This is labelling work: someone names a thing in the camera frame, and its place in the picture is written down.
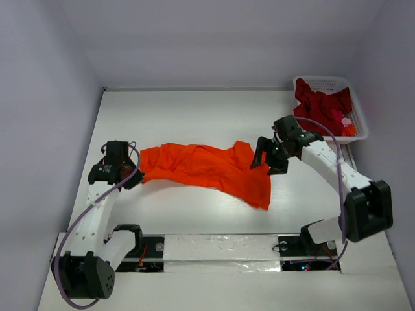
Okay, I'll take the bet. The pink cloth in basket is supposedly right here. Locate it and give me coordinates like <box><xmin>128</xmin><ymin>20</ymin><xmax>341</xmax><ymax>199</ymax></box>
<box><xmin>331</xmin><ymin>110</ymin><xmax>352</xmax><ymax>128</ymax></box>

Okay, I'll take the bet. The dark red t shirt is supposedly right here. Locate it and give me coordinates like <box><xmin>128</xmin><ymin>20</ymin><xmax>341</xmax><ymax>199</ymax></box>
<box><xmin>294</xmin><ymin>78</ymin><xmax>353</xmax><ymax>137</ymax></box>

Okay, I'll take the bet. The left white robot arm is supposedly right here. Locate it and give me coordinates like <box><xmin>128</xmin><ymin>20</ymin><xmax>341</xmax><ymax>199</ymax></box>
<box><xmin>51</xmin><ymin>141</ymin><xmax>144</xmax><ymax>310</ymax></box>

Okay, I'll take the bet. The small orange cloth in basket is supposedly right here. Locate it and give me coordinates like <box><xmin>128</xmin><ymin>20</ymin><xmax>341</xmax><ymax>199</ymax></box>
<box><xmin>342</xmin><ymin>124</ymin><xmax>357</xmax><ymax>137</ymax></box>

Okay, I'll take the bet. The white plastic basket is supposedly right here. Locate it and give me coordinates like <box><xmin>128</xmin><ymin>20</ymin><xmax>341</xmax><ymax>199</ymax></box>
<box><xmin>293</xmin><ymin>75</ymin><xmax>368</xmax><ymax>144</ymax></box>

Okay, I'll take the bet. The orange t shirt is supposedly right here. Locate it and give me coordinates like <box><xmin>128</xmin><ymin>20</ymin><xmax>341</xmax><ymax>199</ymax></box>
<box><xmin>140</xmin><ymin>141</ymin><xmax>272</xmax><ymax>211</ymax></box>

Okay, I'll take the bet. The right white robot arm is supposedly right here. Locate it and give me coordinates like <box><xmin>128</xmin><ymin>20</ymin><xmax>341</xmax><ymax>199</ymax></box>
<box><xmin>250</xmin><ymin>115</ymin><xmax>394</xmax><ymax>254</ymax></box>

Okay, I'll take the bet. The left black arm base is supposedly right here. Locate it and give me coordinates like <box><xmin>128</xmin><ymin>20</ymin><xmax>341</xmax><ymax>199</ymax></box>
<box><xmin>116</xmin><ymin>235</ymin><xmax>165</xmax><ymax>273</ymax></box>

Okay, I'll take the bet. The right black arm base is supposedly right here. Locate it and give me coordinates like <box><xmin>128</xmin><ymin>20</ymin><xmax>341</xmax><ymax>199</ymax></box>
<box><xmin>272</xmin><ymin>235</ymin><xmax>341</xmax><ymax>272</ymax></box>

